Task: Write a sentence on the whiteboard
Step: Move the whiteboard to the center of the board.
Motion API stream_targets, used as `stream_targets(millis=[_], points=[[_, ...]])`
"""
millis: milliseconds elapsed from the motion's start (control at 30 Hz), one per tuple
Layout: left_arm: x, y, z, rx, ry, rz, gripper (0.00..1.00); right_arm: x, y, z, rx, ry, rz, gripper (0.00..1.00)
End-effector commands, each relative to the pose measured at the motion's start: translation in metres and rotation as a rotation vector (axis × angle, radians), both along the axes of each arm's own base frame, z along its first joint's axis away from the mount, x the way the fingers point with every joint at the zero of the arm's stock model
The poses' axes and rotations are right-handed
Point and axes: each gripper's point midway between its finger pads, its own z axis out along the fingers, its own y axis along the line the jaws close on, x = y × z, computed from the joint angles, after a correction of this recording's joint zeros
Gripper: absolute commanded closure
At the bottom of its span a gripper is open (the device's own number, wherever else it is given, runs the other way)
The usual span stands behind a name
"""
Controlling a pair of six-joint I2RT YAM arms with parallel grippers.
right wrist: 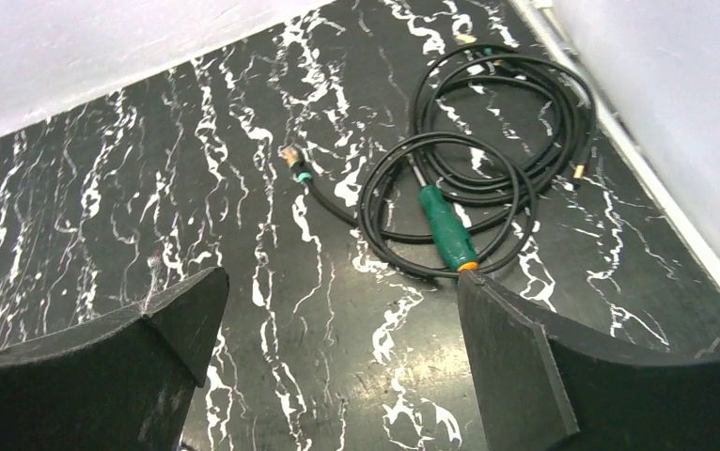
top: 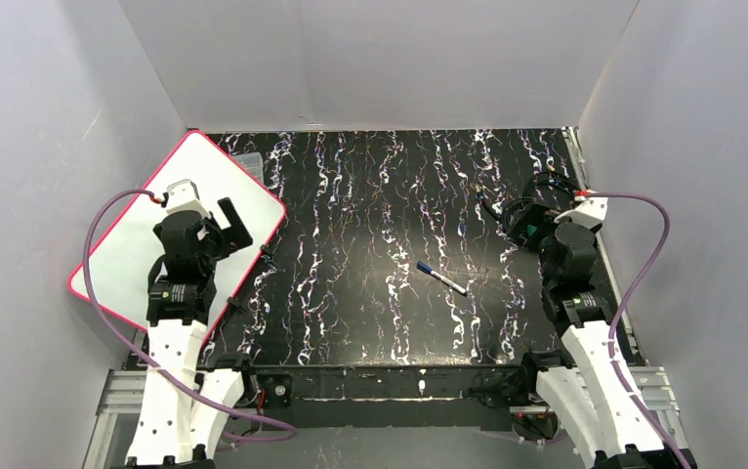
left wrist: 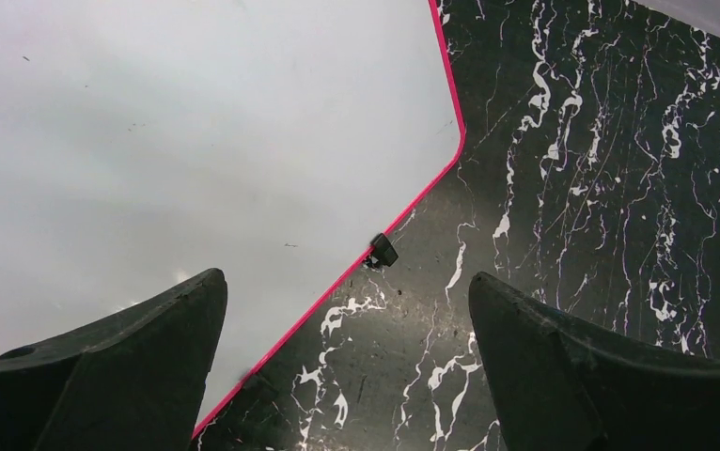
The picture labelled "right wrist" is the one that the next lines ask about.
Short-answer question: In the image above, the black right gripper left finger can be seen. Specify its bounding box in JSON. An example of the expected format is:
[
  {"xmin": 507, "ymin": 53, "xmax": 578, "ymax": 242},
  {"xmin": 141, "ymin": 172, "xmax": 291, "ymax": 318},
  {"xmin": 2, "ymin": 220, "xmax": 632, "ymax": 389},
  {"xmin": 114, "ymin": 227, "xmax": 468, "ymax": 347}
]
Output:
[{"xmin": 0, "ymin": 268, "xmax": 229, "ymax": 450}]

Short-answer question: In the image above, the black coiled cable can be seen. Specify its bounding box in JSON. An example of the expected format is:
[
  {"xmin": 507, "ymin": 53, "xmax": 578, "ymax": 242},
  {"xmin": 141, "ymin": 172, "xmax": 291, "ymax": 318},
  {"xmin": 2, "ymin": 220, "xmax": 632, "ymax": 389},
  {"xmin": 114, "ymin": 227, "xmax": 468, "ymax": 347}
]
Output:
[{"xmin": 280, "ymin": 43, "xmax": 598, "ymax": 279}]

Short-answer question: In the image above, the green handled screwdriver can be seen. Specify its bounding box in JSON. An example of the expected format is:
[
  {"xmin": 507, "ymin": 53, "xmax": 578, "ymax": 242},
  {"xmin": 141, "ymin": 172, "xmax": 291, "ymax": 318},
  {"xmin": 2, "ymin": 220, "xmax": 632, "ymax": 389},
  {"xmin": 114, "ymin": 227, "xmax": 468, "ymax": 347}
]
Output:
[{"xmin": 407, "ymin": 155, "xmax": 479, "ymax": 272}]

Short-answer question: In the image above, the aluminium rail right table edge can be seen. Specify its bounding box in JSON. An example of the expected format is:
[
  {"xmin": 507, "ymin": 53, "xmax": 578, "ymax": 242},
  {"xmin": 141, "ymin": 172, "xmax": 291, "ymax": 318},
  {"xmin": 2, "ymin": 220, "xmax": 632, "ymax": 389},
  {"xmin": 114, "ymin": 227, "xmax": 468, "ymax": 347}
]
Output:
[{"xmin": 510, "ymin": 1, "xmax": 720, "ymax": 289}]

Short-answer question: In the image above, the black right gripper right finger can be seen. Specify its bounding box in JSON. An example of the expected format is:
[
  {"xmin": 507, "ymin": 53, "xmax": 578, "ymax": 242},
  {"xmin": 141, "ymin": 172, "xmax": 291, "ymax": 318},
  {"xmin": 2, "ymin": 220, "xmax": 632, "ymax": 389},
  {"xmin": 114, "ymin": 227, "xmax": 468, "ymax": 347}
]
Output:
[{"xmin": 457, "ymin": 271, "xmax": 720, "ymax": 450}]

